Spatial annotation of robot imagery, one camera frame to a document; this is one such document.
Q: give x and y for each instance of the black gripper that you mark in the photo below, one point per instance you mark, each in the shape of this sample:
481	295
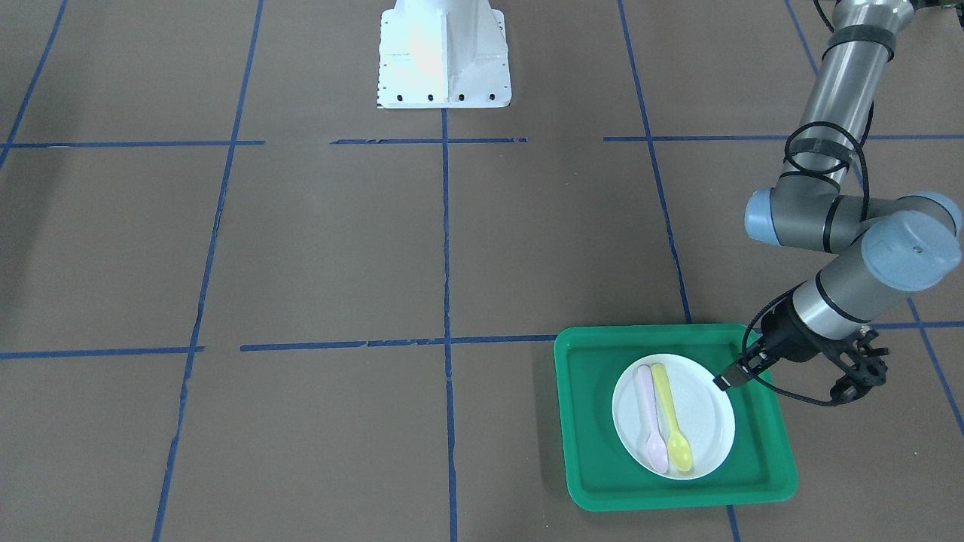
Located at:
783	332

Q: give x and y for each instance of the white round plate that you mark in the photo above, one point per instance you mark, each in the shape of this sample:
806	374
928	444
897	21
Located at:
706	416

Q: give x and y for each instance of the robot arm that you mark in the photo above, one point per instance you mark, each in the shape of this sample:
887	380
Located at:
882	250

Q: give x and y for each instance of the yellow plastic spoon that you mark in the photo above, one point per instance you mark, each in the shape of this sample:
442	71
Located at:
677	446

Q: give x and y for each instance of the pink plastic spoon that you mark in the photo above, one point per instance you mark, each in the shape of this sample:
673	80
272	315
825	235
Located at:
653	446

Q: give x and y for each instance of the green plastic tray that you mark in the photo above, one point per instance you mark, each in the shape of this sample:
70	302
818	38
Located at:
602	477

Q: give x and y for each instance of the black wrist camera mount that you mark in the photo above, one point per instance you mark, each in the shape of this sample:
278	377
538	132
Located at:
863	364

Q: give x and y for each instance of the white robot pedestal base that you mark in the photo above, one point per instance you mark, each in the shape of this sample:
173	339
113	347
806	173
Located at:
443	54

